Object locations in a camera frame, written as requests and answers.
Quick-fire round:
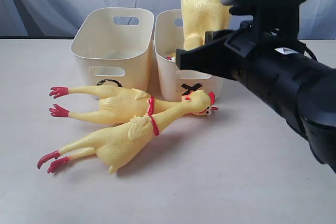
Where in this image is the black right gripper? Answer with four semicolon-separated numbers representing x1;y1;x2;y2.
175;20;312;86

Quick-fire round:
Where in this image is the yellow rubber chicken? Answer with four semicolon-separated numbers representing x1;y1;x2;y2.
37;90;215;173
181;0;232;50
49;85;177;125

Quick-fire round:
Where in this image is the yellow rubber chicken front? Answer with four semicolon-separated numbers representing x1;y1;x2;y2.
37;90;215;173

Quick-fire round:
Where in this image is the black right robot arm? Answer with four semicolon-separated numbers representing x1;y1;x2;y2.
176;21;335;169

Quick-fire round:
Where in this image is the cream bin with X mark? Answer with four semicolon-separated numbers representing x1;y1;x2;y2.
154;9;224;101

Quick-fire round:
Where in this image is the cream bin with O mark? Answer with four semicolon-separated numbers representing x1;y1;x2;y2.
71;7;154;91

